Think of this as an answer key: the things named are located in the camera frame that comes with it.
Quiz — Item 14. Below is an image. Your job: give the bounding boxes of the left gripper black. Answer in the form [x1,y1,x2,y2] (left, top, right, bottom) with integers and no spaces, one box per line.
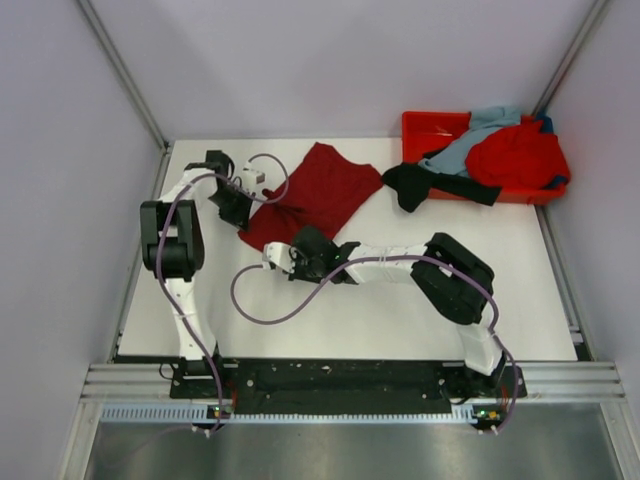
[208,186,256,233]

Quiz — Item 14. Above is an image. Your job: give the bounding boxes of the dark red t shirt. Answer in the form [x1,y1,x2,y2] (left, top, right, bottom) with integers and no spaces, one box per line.
[238,143,383,251]

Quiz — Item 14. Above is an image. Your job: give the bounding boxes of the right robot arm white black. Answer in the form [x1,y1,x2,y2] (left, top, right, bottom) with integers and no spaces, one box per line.
[283,227,512,398]

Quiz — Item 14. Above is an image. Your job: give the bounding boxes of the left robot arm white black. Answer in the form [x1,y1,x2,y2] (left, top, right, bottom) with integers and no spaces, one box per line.
[140,150,264,397]

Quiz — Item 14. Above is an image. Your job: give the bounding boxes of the black t shirt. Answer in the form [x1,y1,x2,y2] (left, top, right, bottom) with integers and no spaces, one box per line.
[381,163,502,213]

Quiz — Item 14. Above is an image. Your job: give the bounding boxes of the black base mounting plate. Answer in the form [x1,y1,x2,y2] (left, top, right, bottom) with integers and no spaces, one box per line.
[170,357,527,416]

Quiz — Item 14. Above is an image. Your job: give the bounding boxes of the red plastic bin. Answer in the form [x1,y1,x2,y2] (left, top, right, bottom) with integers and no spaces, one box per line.
[401,111,567,206]

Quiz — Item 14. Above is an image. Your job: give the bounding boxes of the light blue t shirt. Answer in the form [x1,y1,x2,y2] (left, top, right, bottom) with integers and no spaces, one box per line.
[418,107,522,178]

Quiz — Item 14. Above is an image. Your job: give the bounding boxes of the bright red t shirt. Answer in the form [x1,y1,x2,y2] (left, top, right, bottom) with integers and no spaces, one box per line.
[465,121,571,190]

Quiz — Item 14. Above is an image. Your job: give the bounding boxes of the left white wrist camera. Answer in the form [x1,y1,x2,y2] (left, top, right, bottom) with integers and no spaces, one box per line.
[239,162,266,197]

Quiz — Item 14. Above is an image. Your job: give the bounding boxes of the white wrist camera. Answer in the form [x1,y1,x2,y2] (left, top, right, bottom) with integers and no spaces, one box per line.
[262,242,294,273]
[239,162,266,197]

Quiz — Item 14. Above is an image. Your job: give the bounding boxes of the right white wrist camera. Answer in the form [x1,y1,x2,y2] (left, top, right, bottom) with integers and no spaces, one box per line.
[262,242,294,273]

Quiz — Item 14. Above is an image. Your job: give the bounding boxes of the left aluminium corner post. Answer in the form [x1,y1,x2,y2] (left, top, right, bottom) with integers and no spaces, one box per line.
[73,0,169,151]

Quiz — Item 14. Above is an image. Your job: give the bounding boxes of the aluminium corner post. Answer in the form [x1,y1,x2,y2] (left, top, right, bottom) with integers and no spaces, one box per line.
[531,0,614,116]
[73,0,169,151]

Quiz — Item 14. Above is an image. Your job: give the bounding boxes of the grey slotted cable duct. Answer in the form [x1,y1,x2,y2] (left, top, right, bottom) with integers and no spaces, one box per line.
[101,403,501,426]

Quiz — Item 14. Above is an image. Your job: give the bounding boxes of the right aluminium side rail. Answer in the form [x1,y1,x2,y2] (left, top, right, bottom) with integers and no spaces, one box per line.
[535,206,597,361]

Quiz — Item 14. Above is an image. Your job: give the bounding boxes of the right aluminium corner post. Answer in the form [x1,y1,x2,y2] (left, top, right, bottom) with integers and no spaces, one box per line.
[531,0,614,116]

